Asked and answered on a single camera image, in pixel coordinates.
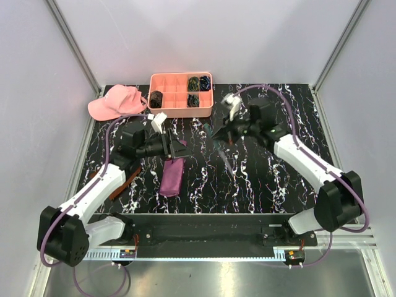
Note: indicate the dark rolled sock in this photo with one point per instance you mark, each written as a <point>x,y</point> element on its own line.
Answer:
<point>156,99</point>

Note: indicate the purple cloth napkin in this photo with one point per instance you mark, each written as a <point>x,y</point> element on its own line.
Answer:
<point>172,178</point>

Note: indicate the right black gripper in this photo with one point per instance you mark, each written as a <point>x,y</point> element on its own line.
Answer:
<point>226,133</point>

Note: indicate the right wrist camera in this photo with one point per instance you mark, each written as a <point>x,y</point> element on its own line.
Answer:
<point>233,103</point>

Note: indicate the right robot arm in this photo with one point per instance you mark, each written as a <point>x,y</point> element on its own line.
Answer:
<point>339,195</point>

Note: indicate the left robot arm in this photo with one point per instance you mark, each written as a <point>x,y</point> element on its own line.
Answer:
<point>66,234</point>

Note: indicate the brown cloth napkin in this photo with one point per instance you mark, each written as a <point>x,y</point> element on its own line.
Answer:
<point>117,192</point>

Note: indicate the pink baseball cap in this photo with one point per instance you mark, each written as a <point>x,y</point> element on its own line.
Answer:
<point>120,100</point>

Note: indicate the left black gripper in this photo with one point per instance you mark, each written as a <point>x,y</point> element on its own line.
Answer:
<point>173,146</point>

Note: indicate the pink divided organizer box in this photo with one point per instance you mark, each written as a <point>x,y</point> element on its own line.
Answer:
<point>185,94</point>

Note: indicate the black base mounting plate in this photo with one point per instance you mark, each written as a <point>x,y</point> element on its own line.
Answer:
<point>214,236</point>

